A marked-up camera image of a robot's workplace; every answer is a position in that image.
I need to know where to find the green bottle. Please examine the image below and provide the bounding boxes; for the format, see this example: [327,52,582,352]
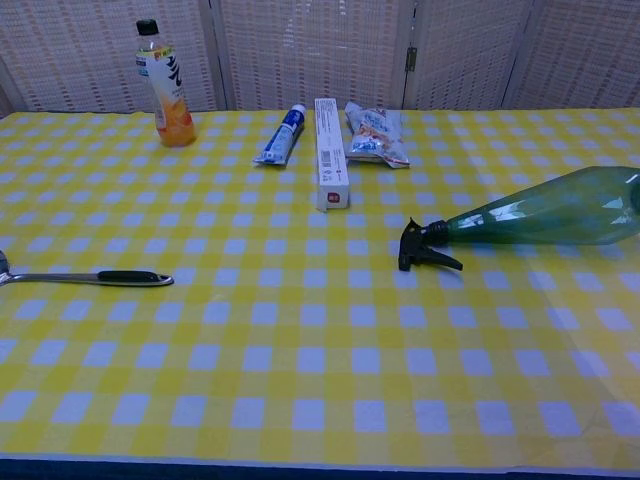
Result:
[398,165,640,273]

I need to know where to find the orange juice bottle black cap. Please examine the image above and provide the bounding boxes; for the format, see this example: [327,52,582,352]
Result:
[134,18,197,149]

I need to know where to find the long white cardboard box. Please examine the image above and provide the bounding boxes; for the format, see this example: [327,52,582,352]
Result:
[313,97,351,213]

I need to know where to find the blue white toothpaste tube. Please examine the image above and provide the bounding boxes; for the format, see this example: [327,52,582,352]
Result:
[252,103,307,168]

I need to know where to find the yellow white checked tablecloth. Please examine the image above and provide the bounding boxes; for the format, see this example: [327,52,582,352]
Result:
[0,107,640,464]

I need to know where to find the white snack bag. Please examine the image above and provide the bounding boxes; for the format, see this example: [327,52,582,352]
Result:
[343,101,411,170]

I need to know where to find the woven folding screen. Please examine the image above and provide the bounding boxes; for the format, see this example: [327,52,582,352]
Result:
[0,0,640,119]

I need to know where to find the steel ladle black handle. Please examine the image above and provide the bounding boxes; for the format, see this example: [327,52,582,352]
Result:
[0,249,175,289]

